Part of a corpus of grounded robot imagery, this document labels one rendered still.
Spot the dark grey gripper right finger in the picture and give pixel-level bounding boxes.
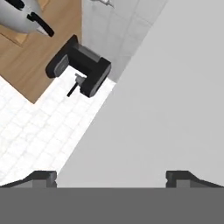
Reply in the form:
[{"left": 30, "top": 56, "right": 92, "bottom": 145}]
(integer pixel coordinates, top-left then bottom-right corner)
[{"left": 165, "top": 170, "right": 224, "bottom": 189}]

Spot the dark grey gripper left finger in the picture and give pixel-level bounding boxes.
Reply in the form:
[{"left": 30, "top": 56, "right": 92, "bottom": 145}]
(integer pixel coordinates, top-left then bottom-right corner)
[{"left": 0, "top": 171, "right": 58, "bottom": 189}]

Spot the white cabinet door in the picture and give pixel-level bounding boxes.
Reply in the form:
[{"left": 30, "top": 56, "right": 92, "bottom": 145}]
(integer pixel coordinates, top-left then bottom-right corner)
[{"left": 57, "top": 0, "right": 224, "bottom": 189}]

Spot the wooden tray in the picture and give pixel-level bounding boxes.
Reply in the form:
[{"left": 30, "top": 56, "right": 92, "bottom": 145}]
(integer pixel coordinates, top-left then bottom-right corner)
[{"left": 0, "top": 0, "right": 83, "bottom": 104}]

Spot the black coffee machine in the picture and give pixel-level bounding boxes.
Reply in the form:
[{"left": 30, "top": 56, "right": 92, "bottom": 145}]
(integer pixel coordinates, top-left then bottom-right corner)
[{"left": 45, "top": 34, "right": 112, "bottom": 98}]

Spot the silver kettle with black handle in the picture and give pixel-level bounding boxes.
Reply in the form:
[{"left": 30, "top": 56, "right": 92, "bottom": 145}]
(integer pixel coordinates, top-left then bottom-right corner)
[{"left": 0, "top": 0, "right": 55, "bottom": 38}]

